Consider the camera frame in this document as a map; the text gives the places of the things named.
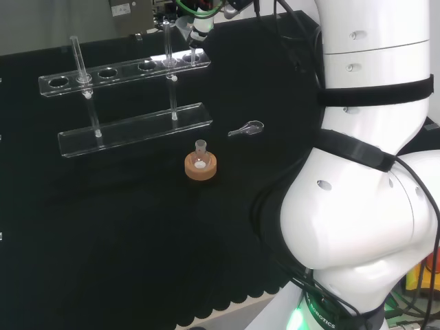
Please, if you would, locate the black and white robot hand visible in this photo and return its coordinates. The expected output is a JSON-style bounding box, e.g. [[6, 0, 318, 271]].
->
[[187, 0, 254, 50]]

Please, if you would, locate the clear plastic funnel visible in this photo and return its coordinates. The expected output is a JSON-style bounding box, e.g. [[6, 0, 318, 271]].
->
[[175, 16, 199, 67]]

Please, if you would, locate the clear glass weighing funnel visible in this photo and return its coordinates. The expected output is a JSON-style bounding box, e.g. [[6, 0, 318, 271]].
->
[[227, 120, 265, 138]]

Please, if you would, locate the clear acrylic funnel stand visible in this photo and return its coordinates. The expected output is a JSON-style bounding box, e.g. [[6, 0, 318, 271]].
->
[[38, 20, 215, 160]]

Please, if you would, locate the grey metal box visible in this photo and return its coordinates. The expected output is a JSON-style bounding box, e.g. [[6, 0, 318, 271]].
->
[[109, 0, 154, 34]]

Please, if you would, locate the small round-bottom glass flask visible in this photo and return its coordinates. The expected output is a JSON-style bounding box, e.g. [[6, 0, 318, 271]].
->
[[192, 138, 210, 170]]

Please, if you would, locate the black cloth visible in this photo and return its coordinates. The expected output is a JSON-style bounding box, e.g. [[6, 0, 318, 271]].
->
[[0, 9, 326, 330]]

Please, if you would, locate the yellow stop button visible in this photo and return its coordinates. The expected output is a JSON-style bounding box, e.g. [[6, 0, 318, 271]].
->
[[404, 256, 440, 295]]

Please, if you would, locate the green cable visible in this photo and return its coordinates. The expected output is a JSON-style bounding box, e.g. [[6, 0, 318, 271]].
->
[[176, 0, 221, 18]]

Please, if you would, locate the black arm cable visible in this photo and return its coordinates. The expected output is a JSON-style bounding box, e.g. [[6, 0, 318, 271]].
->
[[253, 0, 326, 91]]

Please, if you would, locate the cork ring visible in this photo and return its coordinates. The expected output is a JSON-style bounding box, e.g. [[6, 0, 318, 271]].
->
[[184, 151, 219, 182]]

